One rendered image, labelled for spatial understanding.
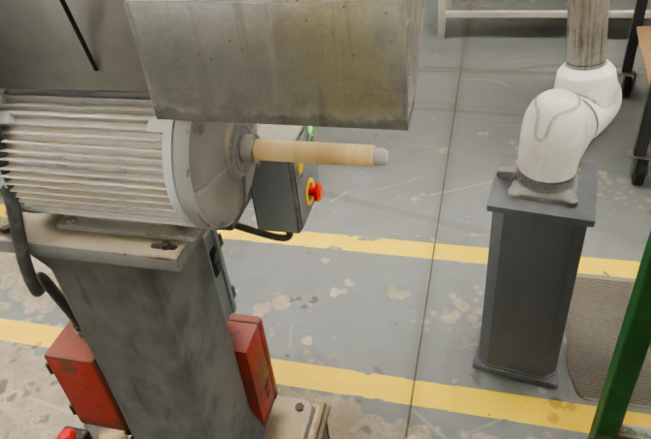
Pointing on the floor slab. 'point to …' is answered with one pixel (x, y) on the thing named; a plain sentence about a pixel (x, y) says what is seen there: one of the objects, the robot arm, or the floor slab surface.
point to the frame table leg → (627, 355)
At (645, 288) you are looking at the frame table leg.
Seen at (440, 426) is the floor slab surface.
